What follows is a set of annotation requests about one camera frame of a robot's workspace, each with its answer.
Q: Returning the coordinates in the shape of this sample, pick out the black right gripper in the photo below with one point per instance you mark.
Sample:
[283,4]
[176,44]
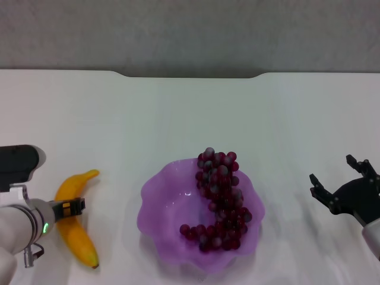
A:
[356,199]

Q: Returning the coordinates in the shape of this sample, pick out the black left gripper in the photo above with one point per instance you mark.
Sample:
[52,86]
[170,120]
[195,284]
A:
[60,209]

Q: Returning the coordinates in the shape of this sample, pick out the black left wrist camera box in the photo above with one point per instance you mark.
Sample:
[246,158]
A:
[17,163]

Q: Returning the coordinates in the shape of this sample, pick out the yellow banana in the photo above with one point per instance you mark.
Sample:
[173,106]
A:
[78,240]

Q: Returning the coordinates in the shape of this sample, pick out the dark red grape bunch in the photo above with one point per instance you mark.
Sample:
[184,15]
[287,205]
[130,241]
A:
[221,184]

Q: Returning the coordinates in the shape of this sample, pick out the purple wavy plastic plate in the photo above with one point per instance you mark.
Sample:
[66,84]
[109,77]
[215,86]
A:
[166,207]

